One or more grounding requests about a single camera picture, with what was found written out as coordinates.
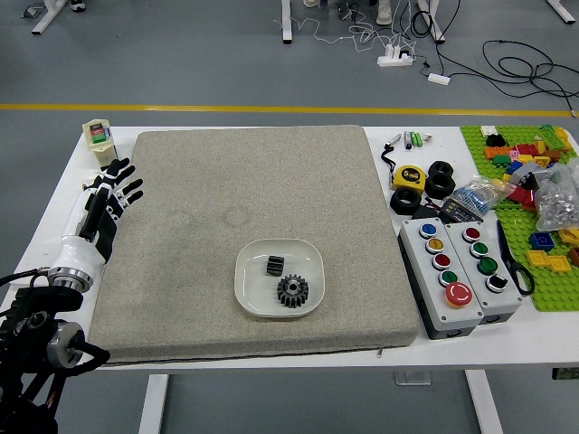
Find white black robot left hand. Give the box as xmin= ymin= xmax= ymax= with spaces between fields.
xmin=52 ymin=157 xmax=145 ymax=275

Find big black gear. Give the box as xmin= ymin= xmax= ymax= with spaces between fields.
xmin=275 ymin=274 xmax=309 ymax=311

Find large black nut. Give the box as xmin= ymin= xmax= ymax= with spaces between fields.
xmin=427 ymin=160 xmax=456 ymax=180
xmin=389 ymin=187 xmax=424 ymax=216
xmin=424 ymin=172 xmax=457 ymax=199

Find control box with emergency stop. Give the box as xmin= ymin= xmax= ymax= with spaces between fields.
xmin=397 ymin=219 xmax=484 ymax=341

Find four-button control box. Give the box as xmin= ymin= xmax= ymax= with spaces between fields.
xmin=445 ymin=221 xmax=524 ymax=326

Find white table leg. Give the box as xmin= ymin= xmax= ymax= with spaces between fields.
xmin=138 ymin=373 xmax=169 ymax=434
xmin=465 ymin=370 xmax=504 ymax=434

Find grey-brown cushion mat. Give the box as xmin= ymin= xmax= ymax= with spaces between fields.
xmin=88 ymin=125 xmax=420 ymax=367

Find white square dish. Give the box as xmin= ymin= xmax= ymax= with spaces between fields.
xmin=233 ymin=238 xmax=326 ymax=318

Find white background desk leg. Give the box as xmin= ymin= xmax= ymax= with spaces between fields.
xmin=280 ymin=0 xmax=298 ymax=45
xmin=31 ymin=0 xmax=62 ymax=35
xmin=415 ymin=0 xmax=447 ymax=44

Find yellow tape measure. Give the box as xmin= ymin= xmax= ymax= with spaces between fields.
xmin=391 ymin=165 xmax=427 ymax=191

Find small black flat module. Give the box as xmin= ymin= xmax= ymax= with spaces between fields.
xmin=412 ymin=202 xmax=447 ymax=222

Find white power strip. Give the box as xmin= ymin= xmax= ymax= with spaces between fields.
xmin=377 ymin=44 xmax=415 ymax=68

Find black display module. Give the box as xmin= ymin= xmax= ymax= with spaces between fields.
xmin=441 ymin=198 xmax=485 ymax=225

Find plastic bag of blue parts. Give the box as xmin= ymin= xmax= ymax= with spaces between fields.
xmin=445 ymin=174 xmax=512 ymax=218

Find black scissors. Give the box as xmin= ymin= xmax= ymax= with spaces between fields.
xmin=496 ymin=220 xmax=536 ymax=297

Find green brick baseplate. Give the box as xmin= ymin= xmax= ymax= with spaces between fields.
xmin=460 ymin=125 xmax=579 ymax=313

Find grey toy brick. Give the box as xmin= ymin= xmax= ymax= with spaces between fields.
xmin=510 ymin=162 xmax=544 ymax=186

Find plastic bag of metal nuts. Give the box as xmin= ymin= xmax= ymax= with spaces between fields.
xmin=533 ymin=165 xmax=579 ymax=231

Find long green toy brick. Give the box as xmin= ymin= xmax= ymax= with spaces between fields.
xmin=537 ymin=125 xmax=565 ymax=148

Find beige switch box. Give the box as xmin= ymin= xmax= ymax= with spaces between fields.
xmin=81 ymin=118 xmax=121 ymax=173

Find silver stick with black lanyard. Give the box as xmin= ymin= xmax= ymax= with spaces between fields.
xmin=381 ymin=133 xmax=403 ymax=189

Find grey under-table bracket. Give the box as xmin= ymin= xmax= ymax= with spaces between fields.
xmin=393 ymin=370 xmax=431 ymax=386

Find white floor cable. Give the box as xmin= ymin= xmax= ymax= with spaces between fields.
xmin=275 ymin=8 xmax=422 ymax=54

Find black floor cable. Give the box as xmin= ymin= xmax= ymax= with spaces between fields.
xmin=481 ymin=39 xmax=579 ymax=114

